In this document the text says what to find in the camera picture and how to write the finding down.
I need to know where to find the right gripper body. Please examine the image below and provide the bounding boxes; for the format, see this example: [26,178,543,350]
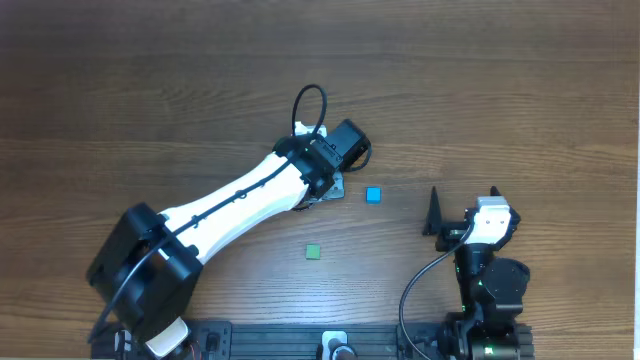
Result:
[434,207,522,252]

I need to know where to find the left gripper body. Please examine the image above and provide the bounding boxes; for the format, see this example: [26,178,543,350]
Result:
[312,172,347,203]

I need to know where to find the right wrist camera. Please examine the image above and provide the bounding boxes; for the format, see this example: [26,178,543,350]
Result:
[471,195,513,246]

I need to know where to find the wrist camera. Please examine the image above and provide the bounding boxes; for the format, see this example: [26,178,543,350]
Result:
[471,195,513,246]
[293,121,329,139]

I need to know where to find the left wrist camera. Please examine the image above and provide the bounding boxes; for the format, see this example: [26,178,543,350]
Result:
[293,121,329,139]

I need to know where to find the mounting rail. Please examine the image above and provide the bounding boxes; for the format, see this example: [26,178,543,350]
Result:
[89,321,536,360]

